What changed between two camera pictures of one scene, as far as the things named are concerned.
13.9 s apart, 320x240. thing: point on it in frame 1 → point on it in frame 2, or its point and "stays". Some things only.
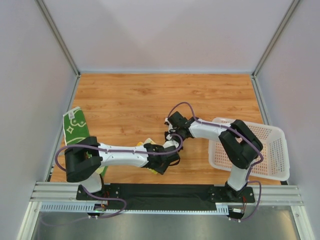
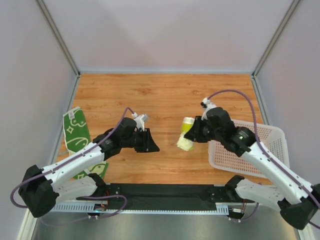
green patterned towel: [75, 129] stays
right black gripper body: [170, 136] → [197, 128]
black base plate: [164, 196] stays
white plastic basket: [274, 163] stays
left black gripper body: [165, 162] → [141, 140]
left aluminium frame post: [60, 41] stays
